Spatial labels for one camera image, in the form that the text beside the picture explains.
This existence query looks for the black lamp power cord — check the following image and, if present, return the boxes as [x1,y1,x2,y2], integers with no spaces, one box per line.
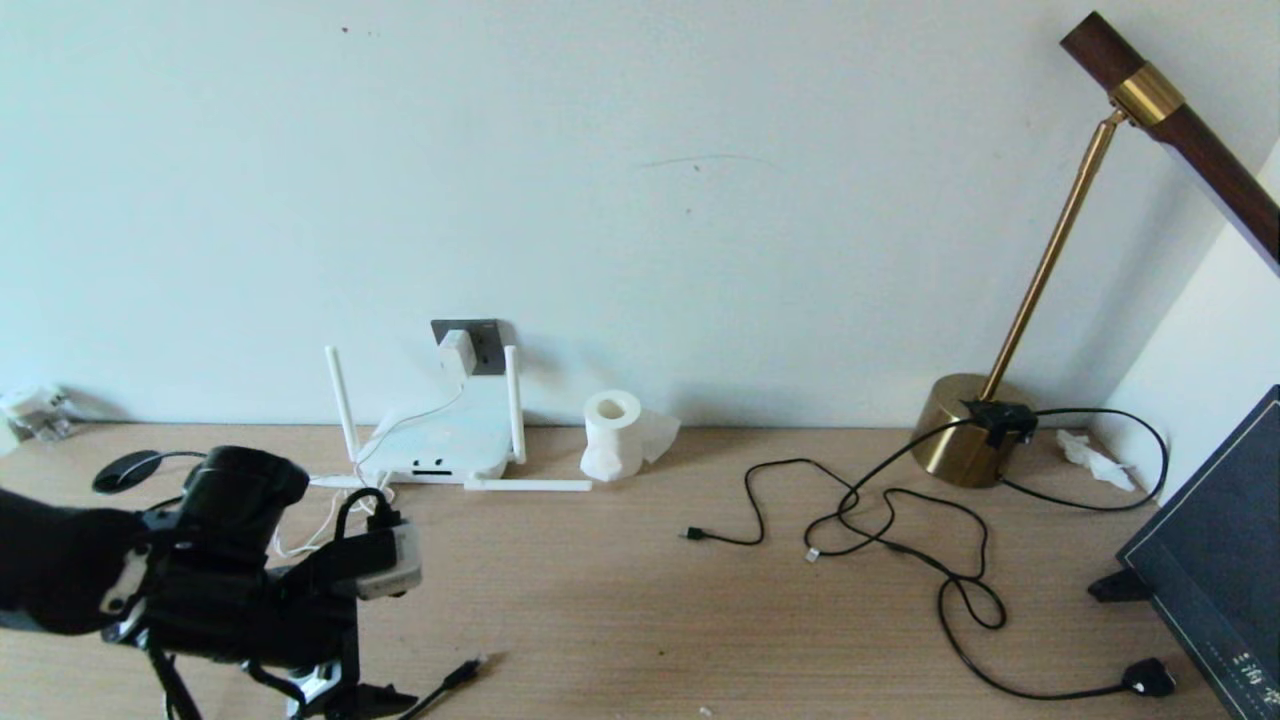
[835,398,1179,701]

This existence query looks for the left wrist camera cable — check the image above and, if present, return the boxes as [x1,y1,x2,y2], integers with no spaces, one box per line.
[335,487,403,533]

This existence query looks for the crumpled clear plastic wrapper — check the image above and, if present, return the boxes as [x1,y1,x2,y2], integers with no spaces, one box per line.
[0,385,71,443]

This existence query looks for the grey wall socket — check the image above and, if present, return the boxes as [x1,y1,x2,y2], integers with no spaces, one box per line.
[430,318,507,377]

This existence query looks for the black ethernet cable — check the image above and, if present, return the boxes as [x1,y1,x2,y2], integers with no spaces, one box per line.
[150,450,489,720]

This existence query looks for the black plastic clip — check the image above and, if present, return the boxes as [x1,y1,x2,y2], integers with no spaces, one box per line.
[1088,570,1156,604]

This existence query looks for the crumpled white tissue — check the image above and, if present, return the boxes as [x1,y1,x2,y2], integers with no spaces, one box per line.
[1058,428,1139,493]

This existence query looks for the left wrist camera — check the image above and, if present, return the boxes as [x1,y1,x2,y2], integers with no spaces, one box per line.
[330,518,424,601]

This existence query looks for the white toilet paper roll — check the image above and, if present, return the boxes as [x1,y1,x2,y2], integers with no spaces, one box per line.
[580,388,683,483]

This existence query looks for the thin black USB cable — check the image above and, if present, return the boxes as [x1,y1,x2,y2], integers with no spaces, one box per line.
[678,458,993,586]

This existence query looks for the white router with antennas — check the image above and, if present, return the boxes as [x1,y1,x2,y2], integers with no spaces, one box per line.
[308,345,593,493]

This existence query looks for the brass desk lamp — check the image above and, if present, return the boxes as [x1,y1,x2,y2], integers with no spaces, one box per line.
[910,10,1280,491]

